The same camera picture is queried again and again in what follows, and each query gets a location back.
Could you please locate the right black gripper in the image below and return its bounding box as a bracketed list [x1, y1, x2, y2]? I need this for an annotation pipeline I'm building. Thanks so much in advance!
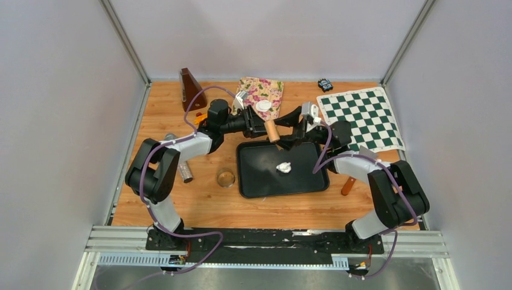
[266, 107, 332, 150]

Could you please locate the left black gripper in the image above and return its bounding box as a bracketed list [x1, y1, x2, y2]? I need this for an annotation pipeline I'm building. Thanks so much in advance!
[220, 105, 275, 140]

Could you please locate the wooden pastry roller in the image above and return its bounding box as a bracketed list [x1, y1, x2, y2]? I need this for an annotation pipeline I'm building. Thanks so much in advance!
[264, 120, 280, 143]

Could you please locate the black baking tray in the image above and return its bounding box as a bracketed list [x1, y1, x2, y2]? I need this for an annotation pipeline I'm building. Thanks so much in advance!
[236, 141, 330, 199]

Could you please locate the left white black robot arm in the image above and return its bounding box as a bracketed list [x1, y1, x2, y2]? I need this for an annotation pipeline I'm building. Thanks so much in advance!
[125, 99, 266, 250]

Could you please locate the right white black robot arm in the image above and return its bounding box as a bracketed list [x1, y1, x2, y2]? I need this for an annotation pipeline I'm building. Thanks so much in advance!
[270, 103, 430, 253]

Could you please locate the small blue black toy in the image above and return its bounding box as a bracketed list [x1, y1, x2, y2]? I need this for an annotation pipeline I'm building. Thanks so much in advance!
[317, 78, 333, 92]

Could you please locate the orange toy car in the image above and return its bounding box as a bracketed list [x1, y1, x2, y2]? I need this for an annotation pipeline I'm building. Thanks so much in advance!
[194, 114, 207, 125]

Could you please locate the brown wooden metronome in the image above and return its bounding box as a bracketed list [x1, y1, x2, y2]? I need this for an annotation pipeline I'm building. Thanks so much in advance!
[179, 68, 208, 111]

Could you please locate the green white chess mat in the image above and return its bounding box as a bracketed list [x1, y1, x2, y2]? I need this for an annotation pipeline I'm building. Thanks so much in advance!
[316, 86, 406, 153]

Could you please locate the silver glitter tube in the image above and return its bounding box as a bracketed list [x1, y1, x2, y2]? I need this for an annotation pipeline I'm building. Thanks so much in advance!
[164, 133, 193, 183]

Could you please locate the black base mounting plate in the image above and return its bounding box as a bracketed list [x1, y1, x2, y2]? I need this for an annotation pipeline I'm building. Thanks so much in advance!
[146, 228, 384, 265]

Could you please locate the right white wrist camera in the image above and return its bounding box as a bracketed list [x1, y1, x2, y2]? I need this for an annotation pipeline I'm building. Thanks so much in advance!
[301, 101, 322, 125]

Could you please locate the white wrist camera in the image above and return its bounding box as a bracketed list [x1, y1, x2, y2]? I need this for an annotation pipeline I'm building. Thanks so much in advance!
[301, 101, 322, 125]
[234, 90, 248, 112]

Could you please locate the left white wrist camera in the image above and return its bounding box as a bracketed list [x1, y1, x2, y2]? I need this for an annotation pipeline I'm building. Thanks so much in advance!
[234, 90, 248, 112]

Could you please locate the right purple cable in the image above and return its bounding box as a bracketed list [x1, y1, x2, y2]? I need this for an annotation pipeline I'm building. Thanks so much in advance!
[312, 120, 419, 280]

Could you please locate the purple cable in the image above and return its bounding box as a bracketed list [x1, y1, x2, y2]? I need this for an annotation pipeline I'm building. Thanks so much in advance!
[138, 85, 237, 277]
[312, 120, 419, 280]

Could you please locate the round metal cutter ring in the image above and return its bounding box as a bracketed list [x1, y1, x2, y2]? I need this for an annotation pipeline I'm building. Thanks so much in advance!
[216, 168, 236, 189]

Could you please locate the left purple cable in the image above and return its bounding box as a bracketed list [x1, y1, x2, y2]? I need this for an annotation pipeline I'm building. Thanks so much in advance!
[138, 85, 237, 277]

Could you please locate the wooden handled metal scraper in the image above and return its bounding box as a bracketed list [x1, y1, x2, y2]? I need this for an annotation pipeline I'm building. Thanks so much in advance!
[341, 146, 378, 196]

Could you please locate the aluminium frame rail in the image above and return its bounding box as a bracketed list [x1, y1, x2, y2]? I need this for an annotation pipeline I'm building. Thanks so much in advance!
[72, 226, 459, 289]

